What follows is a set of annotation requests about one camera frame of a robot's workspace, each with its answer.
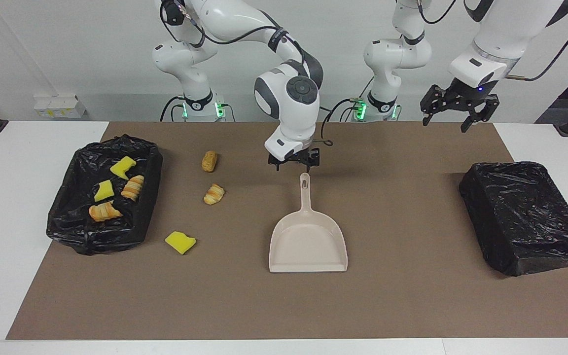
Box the open black bag-lined bin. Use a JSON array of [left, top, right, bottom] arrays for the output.
[[46, 134, 163, 256]]

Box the tan puff pastry piece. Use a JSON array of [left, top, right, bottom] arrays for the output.
[[121, 175, 145, 201]]

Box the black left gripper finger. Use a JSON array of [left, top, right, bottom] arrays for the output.
[[421, 85, 445, 126], [461, 95, 500, 133]]

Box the beige plastic dustpan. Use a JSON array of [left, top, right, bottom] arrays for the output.
[[269, 173, 349, 273]]

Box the yellow sponge piece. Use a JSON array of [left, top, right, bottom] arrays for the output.
[[165, 231, 197, 255], [110, 156, 137, 179], [94, 179, 115, 203]]

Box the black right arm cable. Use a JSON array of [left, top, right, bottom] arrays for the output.
[[161, 0, 335, 147]]

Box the brown table mat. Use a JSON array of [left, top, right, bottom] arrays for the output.
[[6, 122, 568, 340]]

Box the black bag-wrapped bin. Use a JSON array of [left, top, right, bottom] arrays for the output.
[[459, 161, 568, 277]]

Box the black base cable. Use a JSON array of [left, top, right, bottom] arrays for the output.
[[326, 98, 363, 122], [160, 96, 186, 122]]

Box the striped croissant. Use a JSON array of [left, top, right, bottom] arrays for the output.
[[204, 183, 225, 205], [89, 201, 123, 222]]

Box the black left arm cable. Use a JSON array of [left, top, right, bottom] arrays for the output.
[[505, 0, 568, 82]]

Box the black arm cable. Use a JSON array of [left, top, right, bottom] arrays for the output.
[[505, 0, 568, 82], [161, 0, 335, 147]]

